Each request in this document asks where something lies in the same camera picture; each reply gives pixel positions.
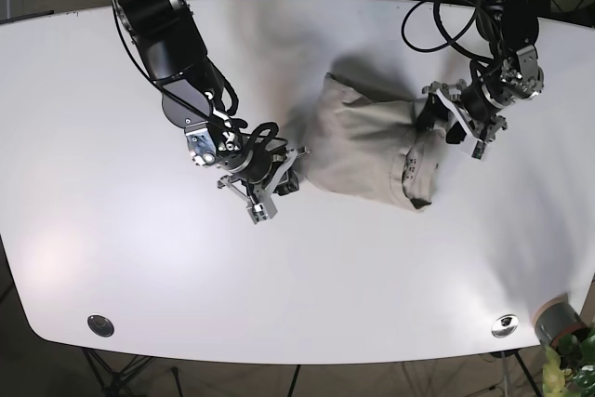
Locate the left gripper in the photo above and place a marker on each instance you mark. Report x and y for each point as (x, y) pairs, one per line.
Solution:
(470, 112)

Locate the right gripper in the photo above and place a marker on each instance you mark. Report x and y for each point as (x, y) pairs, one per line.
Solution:
(256, 170)

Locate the beige T-shirt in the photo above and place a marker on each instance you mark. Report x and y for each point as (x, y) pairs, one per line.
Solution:
(363, 142)

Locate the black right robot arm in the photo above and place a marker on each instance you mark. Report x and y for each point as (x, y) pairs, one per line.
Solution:
(169, 51)

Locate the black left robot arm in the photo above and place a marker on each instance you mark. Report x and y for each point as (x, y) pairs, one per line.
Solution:
(505, 25)

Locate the right silver table grommet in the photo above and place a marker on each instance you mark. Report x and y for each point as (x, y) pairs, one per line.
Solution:
(504, 325)

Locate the silver table grommet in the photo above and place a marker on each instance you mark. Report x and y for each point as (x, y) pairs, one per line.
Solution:
(100, 325)
(504, 325)

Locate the left silver table grommet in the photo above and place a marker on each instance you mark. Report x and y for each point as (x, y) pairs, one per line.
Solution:
(100, 325)

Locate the grey plant pot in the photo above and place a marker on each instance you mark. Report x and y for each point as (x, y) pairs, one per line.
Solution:
(556, 319)

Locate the green potted plant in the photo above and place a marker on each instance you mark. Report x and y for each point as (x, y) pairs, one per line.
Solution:
(569, 368)

